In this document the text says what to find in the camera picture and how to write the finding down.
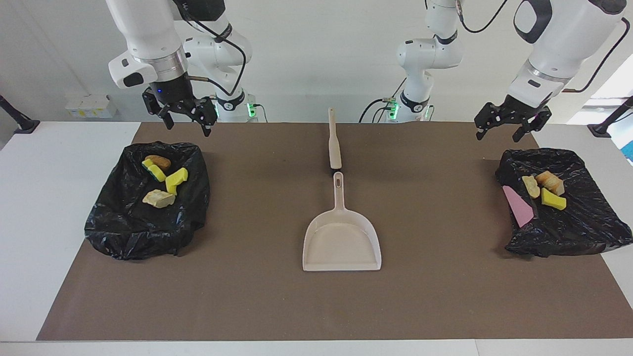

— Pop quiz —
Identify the black camera stand base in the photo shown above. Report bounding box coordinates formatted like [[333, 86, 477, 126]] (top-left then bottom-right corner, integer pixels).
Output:
[[0, 94, 40, 134], [588, 95, 633, 138]]

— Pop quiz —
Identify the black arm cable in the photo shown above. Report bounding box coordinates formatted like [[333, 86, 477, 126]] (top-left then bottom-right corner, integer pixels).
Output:
[[173, 0, 248, 97], [455, 0, 631, 94]]

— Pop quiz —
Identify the pink plastic bin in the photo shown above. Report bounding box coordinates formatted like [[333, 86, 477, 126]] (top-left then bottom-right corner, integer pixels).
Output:
[[502, 185, 534, 228]]

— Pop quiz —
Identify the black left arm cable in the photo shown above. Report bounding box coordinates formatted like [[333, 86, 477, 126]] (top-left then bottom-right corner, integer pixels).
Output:
[[455, 0, 631, 94]]

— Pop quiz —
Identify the orange striped bread chunk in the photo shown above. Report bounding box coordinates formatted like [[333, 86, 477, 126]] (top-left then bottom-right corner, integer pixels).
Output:
[[536, 171, 565, 196]]

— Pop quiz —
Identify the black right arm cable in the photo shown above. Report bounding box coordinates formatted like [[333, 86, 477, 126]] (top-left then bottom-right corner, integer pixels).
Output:
[[173, 0, 248, 97]]

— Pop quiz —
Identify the beige plastic dustpan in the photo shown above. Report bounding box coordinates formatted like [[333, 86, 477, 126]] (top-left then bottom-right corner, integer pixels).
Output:
[[302, 172, 382, 272]]

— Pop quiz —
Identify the small yellow sponge piece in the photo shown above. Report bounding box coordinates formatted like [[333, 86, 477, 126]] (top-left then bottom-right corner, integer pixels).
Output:
[[541, 187, 567, 211]]

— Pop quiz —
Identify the white wall outlet box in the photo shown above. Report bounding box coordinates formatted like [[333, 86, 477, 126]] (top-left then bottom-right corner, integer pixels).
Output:
[[65, 94, 118, 119]]

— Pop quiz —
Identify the yellow wedge sponge piece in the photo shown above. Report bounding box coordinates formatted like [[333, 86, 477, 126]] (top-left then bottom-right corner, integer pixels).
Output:
[[142, 159, 167, 182]]

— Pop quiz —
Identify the black bag lining pink bin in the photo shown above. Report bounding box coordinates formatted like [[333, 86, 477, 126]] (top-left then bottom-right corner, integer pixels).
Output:
[[496, 147, 633, 259]]

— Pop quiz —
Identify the orange striped cone chunk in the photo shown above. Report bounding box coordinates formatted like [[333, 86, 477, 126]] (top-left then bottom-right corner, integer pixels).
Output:
[[142, 189, 176, 209]]

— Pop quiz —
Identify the beige brush with black bristles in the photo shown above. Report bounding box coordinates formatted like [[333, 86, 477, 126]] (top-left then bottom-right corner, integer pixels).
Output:
[[328, 108, 343, 177]]

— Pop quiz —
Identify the black trash bag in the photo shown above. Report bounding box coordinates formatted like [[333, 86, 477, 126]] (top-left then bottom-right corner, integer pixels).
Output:
[[83, 141, 211, 262]]

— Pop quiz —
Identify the brown table mat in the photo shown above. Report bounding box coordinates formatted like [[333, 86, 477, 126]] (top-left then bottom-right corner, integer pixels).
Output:
[[36, 122, 633, 342]]

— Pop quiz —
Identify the yellow notched sponge piece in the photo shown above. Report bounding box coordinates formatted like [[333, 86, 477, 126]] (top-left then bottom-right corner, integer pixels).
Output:
[[165, 167, 189, 195]]

